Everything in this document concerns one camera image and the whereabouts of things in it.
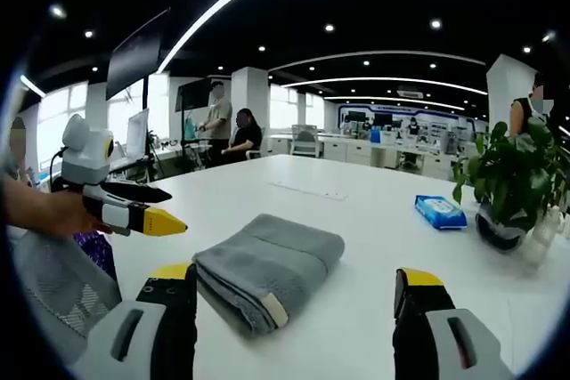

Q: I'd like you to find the purple patterned cloth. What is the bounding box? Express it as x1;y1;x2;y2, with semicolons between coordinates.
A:
72;230;118;282

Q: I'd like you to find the person's left hand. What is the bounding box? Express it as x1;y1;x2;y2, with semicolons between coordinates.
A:
37;188;115;237

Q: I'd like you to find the black hanging screen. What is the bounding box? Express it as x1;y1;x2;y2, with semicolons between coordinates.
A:
105;7;172;101

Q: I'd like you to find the dark grey plant pot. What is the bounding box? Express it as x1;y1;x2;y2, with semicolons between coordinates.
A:
474;200;527;253

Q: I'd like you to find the green potted plant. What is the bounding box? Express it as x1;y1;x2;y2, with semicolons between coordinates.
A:
451;119;567;232

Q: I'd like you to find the white desktop monitor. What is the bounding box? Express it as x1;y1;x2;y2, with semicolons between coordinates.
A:
126;108;151;159

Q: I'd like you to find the black screen on stand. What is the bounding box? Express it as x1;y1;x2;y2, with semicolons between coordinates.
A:
174;77;213;112

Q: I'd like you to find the blue wet wipes packet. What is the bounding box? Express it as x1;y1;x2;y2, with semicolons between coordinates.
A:
414;194;468;232

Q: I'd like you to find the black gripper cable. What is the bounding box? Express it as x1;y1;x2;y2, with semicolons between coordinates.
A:
48;147;69;192

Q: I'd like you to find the white ribbed bottle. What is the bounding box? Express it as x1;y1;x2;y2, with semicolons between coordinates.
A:
525;205;563;266

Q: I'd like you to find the grey towel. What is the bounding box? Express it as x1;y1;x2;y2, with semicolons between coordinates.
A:
191;213;346;339

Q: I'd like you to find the row of white desks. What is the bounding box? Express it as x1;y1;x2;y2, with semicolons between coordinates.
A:
265;130;460;181

